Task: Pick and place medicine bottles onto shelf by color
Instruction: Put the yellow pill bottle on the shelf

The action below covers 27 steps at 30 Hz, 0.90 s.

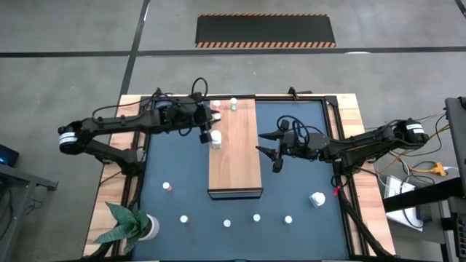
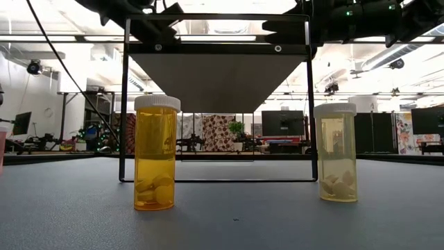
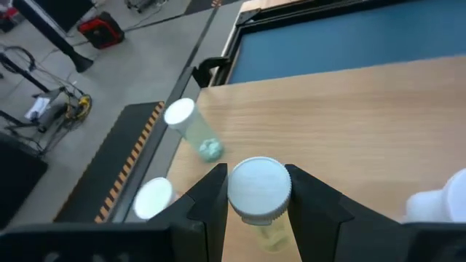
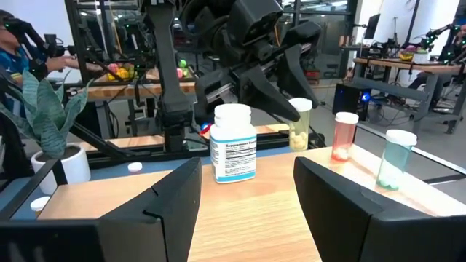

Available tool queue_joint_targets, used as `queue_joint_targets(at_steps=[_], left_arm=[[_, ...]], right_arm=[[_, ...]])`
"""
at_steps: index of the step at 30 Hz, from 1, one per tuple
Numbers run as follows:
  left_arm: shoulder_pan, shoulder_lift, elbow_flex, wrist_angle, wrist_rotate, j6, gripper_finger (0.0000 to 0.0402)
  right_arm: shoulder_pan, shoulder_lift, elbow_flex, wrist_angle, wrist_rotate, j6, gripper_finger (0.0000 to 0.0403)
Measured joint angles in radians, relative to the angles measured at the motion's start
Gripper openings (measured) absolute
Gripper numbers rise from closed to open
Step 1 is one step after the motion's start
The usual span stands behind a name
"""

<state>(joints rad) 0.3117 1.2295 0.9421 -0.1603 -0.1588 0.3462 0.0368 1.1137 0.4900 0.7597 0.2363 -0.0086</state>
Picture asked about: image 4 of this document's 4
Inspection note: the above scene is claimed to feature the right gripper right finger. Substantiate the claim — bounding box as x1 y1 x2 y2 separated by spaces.
293 156 466 262

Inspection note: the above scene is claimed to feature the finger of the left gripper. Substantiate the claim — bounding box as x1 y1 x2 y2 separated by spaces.
285 44 320 109
240 65 301 123

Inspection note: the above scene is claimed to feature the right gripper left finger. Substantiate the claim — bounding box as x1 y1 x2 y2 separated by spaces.
0 156 203 262

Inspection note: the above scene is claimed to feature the pale yellow pill bottle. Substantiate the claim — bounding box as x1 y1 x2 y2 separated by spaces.
287 97 313 152

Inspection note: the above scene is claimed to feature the large white supplement bottle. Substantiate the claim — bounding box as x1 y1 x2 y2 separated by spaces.
209 103 258 185

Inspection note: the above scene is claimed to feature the green pill bottle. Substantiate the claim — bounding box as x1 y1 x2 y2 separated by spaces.
375 129 418 191

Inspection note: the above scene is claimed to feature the red pill bottle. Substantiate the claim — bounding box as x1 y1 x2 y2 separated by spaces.
330 111 360 162

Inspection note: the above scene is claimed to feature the black computer tower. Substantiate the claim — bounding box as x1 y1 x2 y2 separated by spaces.
331 83 372 123

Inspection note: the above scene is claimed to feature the wooden background table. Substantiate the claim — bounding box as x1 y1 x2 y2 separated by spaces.
85 67 197 102

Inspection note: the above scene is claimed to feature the black monitor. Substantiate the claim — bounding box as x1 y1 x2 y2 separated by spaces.
363 13 382 40

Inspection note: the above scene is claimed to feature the wooden workstation table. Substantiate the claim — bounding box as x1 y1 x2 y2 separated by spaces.
352 57 466 134

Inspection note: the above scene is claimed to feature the toy fruit pile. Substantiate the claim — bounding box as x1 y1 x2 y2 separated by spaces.
107 62 138 82

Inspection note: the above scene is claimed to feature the fruit bowl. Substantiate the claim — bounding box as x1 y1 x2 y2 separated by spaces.
398 45 419 62

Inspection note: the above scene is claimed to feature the snake plant white pot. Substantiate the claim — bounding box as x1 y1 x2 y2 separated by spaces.
0 68 92 196

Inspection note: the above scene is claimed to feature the person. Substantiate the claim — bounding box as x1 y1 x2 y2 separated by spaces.
0 9 103 117
407 23 466 92

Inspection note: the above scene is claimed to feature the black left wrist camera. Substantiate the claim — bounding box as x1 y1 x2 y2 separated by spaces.
227 0 284 47

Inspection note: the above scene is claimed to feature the wooden shelf black frame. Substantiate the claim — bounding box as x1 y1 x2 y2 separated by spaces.
0 143 466 262

